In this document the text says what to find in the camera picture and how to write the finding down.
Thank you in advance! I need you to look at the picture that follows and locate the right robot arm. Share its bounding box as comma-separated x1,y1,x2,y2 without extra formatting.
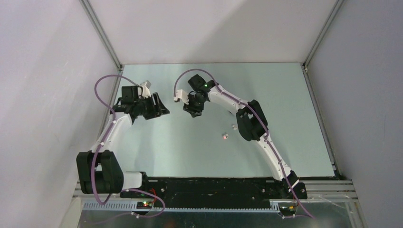
174,75,299,199

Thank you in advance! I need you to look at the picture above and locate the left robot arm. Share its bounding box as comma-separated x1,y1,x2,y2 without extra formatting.
76,81,169,198

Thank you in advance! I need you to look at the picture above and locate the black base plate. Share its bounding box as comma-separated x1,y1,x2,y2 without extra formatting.
140,177,294,208

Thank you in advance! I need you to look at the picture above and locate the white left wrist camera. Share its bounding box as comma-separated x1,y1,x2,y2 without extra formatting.
139,80,151,98

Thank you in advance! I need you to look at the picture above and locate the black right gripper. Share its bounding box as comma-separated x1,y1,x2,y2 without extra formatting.
183,94,206,117

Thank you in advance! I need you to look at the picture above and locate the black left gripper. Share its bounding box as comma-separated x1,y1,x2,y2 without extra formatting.
134,93,169,121

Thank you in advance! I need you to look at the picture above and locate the grey slotted cable duct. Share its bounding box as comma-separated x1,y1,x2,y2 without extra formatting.
82,200,280,213

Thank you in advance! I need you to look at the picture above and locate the aluminium front frame rail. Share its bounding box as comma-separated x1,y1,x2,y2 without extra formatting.
72,179,360,203

